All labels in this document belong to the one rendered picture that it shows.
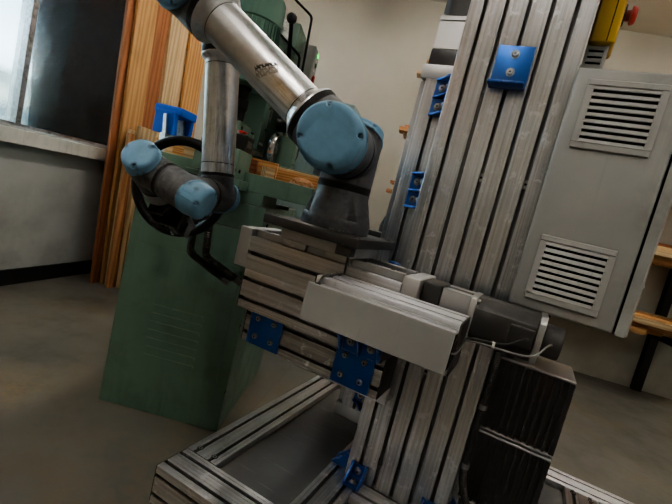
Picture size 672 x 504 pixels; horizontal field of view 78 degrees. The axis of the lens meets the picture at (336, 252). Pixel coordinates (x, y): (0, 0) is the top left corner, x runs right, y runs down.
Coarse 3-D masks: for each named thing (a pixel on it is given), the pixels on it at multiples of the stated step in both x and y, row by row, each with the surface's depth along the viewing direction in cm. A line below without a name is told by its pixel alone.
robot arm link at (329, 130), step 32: (160, 0) 76; (192, 0) 76; (224, 0) 77; (192, 32) 80; (224, 32) 76; (256, 32) 76; (256, 64) 75; (288, 64) 75; (288, 96) 74; (320, 96) 72; (288, 128) 75; (320, 128) 70; (352, 128) 70; (320, 160) 71; (352, 160) 72
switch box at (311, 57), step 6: (312, 48) 173; (300, 54) 173; (312, 54) 173; (318, 54) 179; (306, 60) 173; (312, 60) 173; (300, 66) 174; (306, 66) 174; (312, 66) 174; (306, 72) 174; (312, 72) 177
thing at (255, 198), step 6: (240, 192) 137; (246, 192) 137; (240, 198) 137; (246, 198) 137; (252, 198) 137; (258, 198) 137; (264, 198) 138; (270, 198) 146; (252, 204) 137; (258, 204) 137; (264, 204) 140; (270, 204) 149
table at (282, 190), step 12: (168, 156) 138; (180, 156) 137; (192, 168) 128; (240, 180) 127; (252, 180) 136; (264, 180) 136; (276, 180) 136; (252, 192) 137; (264, 192) 136; (276, 192) 136; (288, 192) 136; (300, 192) 135; (312, 192) 135; (300, 204) 136
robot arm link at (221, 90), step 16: (208, 48) 91; (208, 64) 92; (224, 64) 92; (208, 80) 93; (224, 80) 92; (208, 96) 93; (224, 96) 93; (208, 112) 93; (224, 112) 93; (208, 128) 93; (224, 128) 93; (208, 144) 93; (224, 144) 94; (208, 160) 93; (224, 160) 94; (208, 176) 94; (224, 176) 94; (224, 192) 94; (224, 208) 96
